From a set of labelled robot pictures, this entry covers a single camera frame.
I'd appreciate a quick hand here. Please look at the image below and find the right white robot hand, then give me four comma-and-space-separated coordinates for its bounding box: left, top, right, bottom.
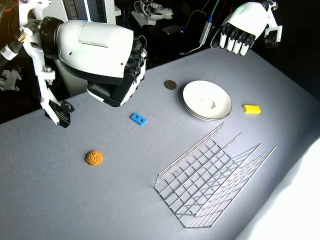
39, 16, 148, 108

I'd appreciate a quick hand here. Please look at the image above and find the white plate with printed underside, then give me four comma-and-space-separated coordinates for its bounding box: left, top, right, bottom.
182, 79, 233, 120

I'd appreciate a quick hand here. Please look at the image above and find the white plastic device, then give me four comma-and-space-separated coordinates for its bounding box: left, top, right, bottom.
134, 0, 175, 26

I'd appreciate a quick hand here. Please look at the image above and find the grey box with blue light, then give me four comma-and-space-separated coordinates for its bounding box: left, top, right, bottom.
161, 24, 186, 36

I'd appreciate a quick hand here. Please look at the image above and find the blue block with two holes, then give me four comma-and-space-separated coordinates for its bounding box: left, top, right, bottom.
129, 112, 148, 127

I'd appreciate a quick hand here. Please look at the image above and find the brown round disc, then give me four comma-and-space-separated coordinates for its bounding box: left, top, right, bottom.
164, 79, 178, 90

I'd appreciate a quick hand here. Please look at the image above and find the orange swirl cookie toy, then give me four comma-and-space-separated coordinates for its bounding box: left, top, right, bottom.
85, 149, 104, 167

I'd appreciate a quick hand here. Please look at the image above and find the yellow rectangular block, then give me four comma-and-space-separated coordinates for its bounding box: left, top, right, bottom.
242, 104, 262, 115

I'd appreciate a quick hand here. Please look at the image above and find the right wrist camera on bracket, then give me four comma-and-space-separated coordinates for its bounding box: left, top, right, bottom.
29, 37, 75, 129

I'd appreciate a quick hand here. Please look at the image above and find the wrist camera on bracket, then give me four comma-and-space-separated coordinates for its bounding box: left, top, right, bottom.
29, 37, 75, 129
263, 9, 284, 49

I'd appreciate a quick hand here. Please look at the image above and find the grey adapter with white cable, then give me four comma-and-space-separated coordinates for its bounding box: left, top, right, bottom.
179, 14, 216, 56

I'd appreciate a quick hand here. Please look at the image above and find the green cable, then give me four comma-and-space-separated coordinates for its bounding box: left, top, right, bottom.
203, 0, 221, 20

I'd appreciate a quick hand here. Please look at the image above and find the silver wire dish rack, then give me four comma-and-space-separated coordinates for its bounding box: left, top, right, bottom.
154, 121, 278, 229

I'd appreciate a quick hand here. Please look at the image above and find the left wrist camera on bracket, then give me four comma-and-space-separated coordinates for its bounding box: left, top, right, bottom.
263, 9, 284, 49

